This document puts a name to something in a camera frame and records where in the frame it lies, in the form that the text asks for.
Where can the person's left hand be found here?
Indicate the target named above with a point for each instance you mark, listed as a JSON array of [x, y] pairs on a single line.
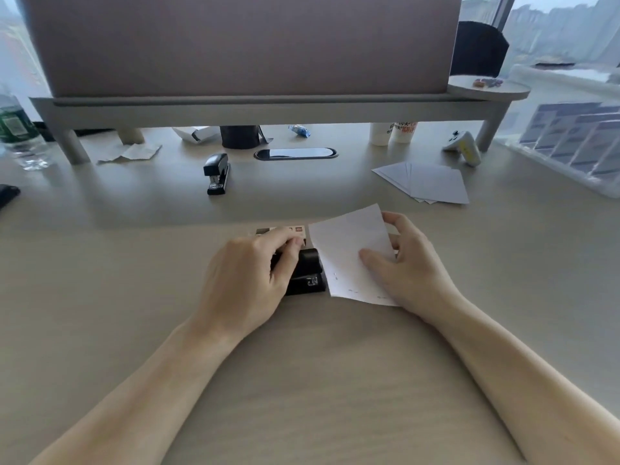
[[242, 280]]

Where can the grey monitor riser shelf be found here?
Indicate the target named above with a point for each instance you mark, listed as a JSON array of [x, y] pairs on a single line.
[[271, 111]]

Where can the person's right thumb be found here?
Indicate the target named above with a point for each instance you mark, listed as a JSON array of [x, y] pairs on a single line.
[[377, 261]]

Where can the small colourful candies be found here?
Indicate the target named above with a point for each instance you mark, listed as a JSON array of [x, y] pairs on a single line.
[[488, 82]]

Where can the white cup with orange print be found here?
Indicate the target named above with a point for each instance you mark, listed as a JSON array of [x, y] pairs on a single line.
[[403, 133]]

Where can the blue candy wrapper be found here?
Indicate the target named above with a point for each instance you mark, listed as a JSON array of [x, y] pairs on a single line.
[[300, 131]]

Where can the small staple box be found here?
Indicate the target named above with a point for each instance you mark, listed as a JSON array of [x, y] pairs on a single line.
[[271, 230]]

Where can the crumpled paper scrap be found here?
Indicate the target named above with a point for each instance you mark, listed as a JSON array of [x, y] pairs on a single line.
[[131, 152]]

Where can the person's right forearm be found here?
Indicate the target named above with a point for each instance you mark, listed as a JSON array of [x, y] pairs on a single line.
[[523, 382]]

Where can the black cup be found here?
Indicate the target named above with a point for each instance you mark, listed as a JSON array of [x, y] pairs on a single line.
[[240, 137]]

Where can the clear plastic water bottle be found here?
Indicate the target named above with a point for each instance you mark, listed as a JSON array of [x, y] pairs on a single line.
[[19, 135]]

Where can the person's left thumb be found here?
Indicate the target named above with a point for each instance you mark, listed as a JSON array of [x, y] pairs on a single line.
[[286, 268]]

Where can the white and yellow handheld device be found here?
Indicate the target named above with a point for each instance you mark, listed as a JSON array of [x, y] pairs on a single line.
[[465, 146]]

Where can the row of blue cards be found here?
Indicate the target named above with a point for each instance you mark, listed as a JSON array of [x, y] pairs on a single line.
[[576, 135]]

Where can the plain white paper cup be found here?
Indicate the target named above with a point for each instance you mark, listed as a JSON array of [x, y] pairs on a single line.
[[379, 134]]

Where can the black office chair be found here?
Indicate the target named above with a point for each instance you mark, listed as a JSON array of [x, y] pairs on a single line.
[[477, 48]]

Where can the pile of white paper sheets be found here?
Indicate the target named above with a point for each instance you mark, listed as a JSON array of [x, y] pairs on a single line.
[[428, 181]]

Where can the white paper sheet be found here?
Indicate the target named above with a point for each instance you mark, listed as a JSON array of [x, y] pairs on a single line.
[[346, 251]]

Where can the clear plastic storage bin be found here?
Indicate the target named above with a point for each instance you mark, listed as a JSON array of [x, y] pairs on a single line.
[[571, 91]]

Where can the person's right hand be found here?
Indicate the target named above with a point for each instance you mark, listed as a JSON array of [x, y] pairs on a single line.
[[419, 275]]

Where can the person's left forearm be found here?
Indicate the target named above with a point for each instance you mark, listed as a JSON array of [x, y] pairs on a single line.
[[145, 397]]

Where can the black flat object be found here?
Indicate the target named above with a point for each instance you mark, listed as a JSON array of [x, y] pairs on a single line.
[[7, 194]]

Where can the open white cardboard box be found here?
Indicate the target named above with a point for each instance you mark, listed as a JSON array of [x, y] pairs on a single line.
[[198, 134]]

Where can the large black stapler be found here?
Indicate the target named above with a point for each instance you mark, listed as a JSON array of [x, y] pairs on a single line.
[[307, 278]]

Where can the grey computer monitor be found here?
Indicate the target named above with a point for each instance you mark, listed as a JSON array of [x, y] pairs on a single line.
[[242, 43]]

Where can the small black stapler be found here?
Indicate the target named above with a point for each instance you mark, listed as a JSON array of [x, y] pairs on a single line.
[[216, 173]]

